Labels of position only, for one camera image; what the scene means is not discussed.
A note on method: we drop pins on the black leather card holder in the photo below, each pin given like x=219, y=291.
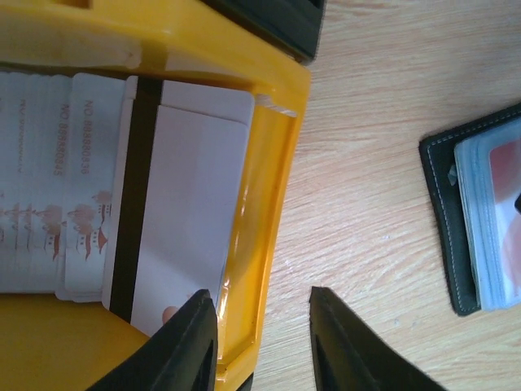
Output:
x=437, y=156

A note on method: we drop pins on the black bin with teal cards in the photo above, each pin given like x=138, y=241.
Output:
x=292, y=26

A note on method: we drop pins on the white pink credit card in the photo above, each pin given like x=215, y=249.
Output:
x=177, y=179

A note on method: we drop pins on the yellow bin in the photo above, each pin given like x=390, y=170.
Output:
x=48, y=344

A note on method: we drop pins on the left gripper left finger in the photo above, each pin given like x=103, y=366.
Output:
x=182, y=355

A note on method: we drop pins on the white pink card stack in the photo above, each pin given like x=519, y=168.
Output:
x=59, y=141

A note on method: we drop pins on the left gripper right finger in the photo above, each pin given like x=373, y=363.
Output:
x=349, y=355

